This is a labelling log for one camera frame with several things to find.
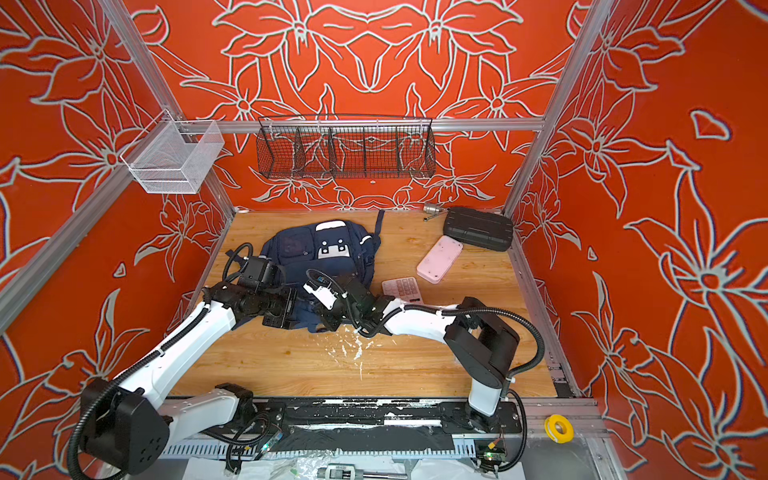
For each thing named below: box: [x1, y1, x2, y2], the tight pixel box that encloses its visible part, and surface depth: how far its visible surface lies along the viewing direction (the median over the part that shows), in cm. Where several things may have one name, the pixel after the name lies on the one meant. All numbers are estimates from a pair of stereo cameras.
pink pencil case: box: [416, 235, 464, 285], surface depth 104 cm
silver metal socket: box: [423, 204, 443, 215], surface depth 120 cm
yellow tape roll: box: [544, 414, 575, 444], surface depth 72 cm
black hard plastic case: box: [444, 207, 514, 252], surface depth 108 cm
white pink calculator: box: [382, 277, 423, 304], surface depth 97 cm
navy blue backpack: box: [261, 210, 385, 333], surface depth 103 cm
